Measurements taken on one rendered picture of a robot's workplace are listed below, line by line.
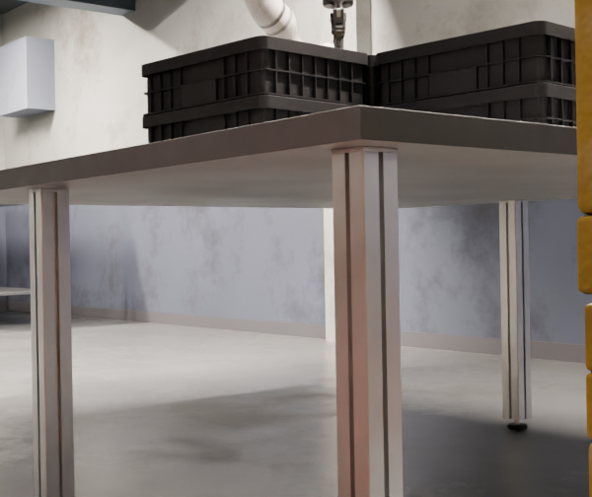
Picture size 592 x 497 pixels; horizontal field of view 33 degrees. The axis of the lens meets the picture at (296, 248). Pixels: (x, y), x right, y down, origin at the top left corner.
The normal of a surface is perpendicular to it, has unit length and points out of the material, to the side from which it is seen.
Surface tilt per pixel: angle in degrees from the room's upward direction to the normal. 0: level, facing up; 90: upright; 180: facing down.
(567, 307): 90
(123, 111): 90
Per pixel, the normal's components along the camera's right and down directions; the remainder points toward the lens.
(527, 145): 0.63, -0.01
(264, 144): -0.78, 0.01
